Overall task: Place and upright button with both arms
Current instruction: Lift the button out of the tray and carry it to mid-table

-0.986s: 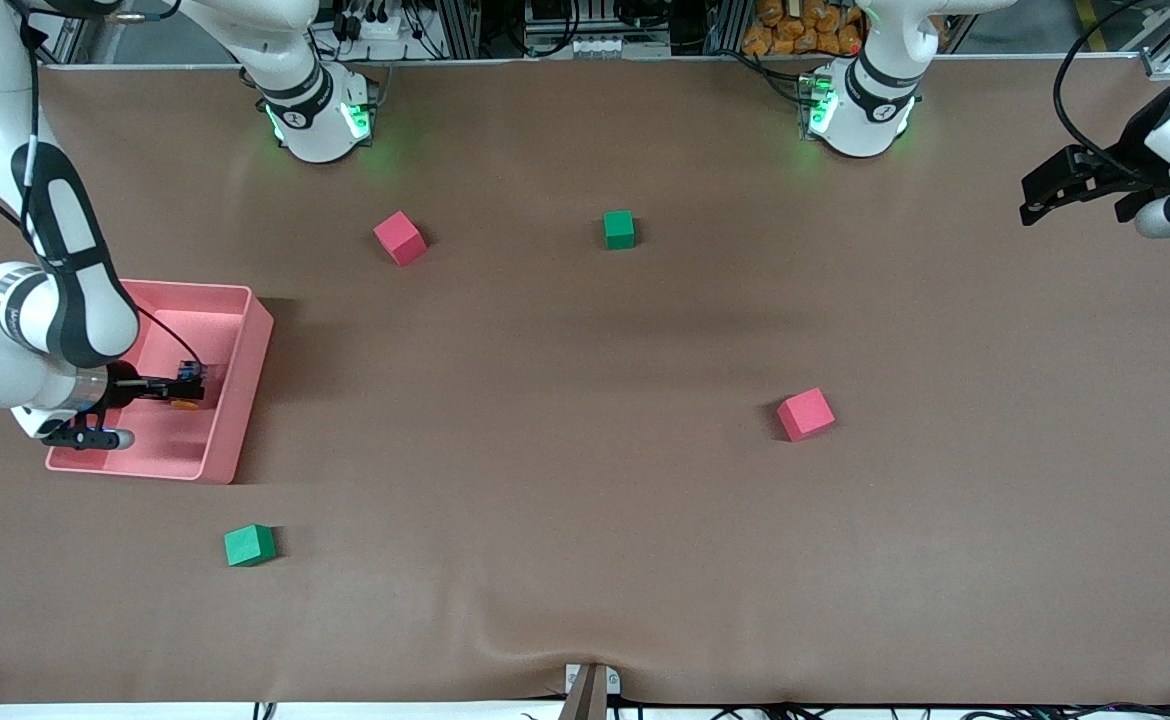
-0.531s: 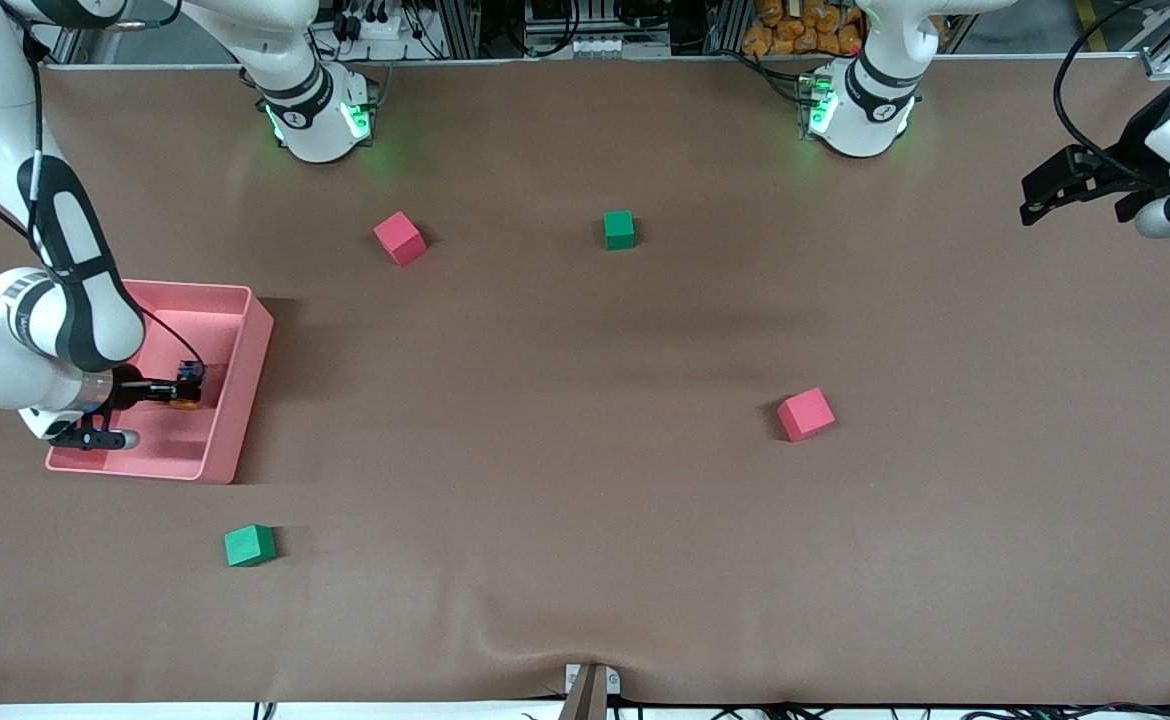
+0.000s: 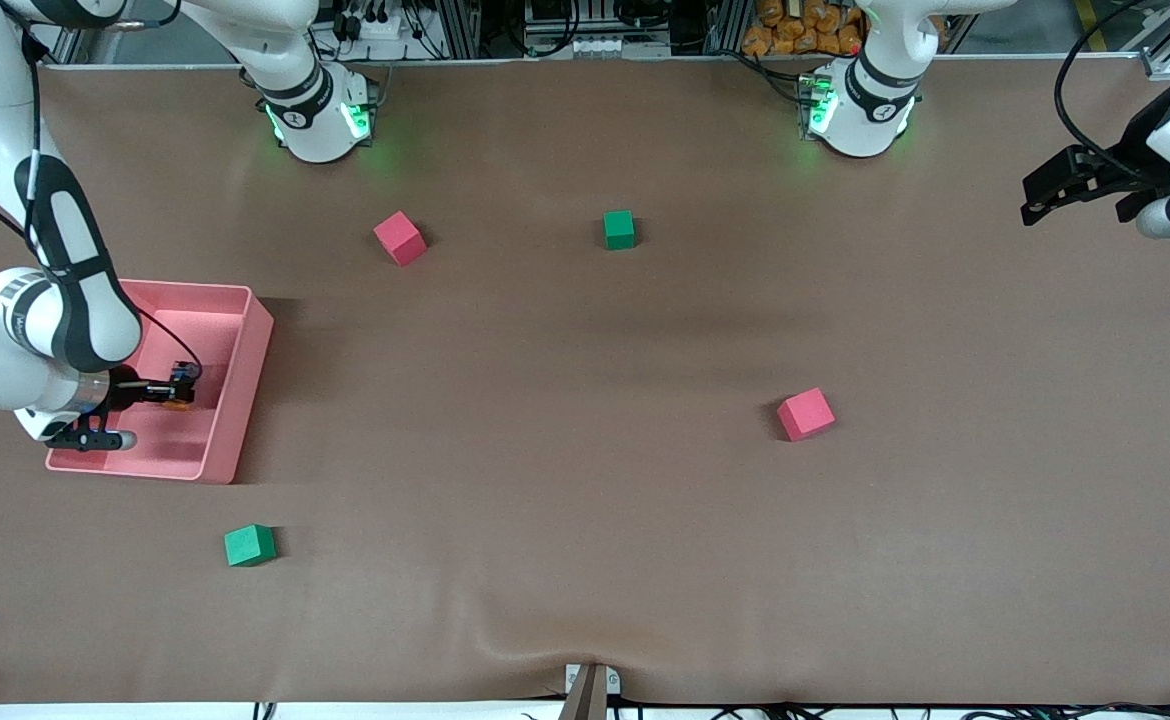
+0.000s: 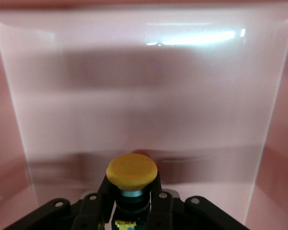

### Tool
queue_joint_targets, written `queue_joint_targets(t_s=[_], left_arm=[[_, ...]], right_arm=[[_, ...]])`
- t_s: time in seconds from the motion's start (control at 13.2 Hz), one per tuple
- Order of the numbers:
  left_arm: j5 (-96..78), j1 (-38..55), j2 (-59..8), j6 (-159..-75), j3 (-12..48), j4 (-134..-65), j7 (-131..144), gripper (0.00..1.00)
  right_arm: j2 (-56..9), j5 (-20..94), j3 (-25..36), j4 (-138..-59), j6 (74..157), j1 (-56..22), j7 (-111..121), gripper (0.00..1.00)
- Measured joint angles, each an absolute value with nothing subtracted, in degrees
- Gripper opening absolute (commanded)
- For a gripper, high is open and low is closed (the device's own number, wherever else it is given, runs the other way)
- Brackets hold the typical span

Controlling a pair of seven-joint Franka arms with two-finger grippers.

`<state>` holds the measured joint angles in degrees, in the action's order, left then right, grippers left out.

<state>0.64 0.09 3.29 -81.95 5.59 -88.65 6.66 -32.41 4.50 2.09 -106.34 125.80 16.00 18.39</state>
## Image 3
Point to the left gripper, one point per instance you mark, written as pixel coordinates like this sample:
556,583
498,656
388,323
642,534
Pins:
1128,168

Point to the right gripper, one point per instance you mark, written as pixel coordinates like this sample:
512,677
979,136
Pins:
128,389

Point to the orange push button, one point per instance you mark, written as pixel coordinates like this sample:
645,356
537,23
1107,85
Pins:
184,373

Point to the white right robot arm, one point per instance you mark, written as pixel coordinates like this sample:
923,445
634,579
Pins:
45,300

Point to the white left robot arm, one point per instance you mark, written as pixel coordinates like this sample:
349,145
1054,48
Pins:
865,110

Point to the pink plastic bin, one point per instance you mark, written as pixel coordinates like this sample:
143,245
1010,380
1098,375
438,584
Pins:
215,400

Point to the green foam cube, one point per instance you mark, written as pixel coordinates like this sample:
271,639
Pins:
249,545
619,229

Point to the pink foam cube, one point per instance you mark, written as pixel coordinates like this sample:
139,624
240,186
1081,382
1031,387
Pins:
400,238
805,414

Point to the orange snack pile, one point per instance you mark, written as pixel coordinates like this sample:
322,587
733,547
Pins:
800,25

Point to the white power strip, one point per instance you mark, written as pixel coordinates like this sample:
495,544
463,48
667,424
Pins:
373,25

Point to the brown table mat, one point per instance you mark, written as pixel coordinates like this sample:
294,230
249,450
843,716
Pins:
585,520

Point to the aluminium camera post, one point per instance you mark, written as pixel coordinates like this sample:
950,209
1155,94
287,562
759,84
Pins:
587,692

